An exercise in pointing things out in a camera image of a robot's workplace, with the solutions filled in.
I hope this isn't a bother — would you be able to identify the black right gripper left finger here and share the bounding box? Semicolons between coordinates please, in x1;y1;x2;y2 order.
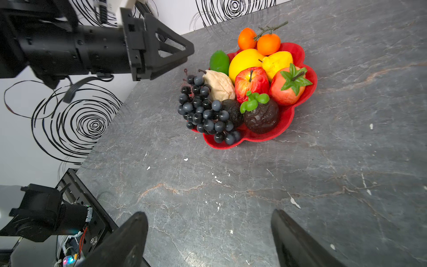
78;211;149;267

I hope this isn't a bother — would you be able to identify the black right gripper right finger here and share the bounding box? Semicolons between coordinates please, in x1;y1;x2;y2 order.
271;209;345;267

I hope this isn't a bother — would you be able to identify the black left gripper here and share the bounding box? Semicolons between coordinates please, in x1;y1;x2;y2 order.
1;1;195;80

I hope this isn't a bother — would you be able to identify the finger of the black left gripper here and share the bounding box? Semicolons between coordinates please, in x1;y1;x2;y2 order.
136;51;194;80

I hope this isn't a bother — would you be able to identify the green fake pepper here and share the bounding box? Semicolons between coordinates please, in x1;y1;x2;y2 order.
210;50;230;75

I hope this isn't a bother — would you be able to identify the dark fake grape bunch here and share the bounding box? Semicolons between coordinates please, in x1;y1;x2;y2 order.
177;70;241;146

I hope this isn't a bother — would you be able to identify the orange fake tangerine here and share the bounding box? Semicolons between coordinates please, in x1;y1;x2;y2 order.
257;33;281;56
238;28;257;50

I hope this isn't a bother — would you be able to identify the yellow fake lemon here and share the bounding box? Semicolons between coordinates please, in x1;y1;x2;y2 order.
229;49;265;83

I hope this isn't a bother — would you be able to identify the red fake apple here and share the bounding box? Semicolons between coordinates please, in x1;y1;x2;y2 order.
235;67;270;103

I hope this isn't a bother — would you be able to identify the dark fake avocado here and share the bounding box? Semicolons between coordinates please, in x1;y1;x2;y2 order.
222;99;244;127

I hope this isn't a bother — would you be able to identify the small yellow fake pear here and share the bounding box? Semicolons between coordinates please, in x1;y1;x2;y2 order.
261;51;294;82

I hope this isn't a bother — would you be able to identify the green fake mangosteen half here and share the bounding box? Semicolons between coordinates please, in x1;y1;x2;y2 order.
240;91;280;134

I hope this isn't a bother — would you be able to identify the red flower-shaped fruit bowl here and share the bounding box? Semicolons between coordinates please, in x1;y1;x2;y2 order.
203;42;318;150

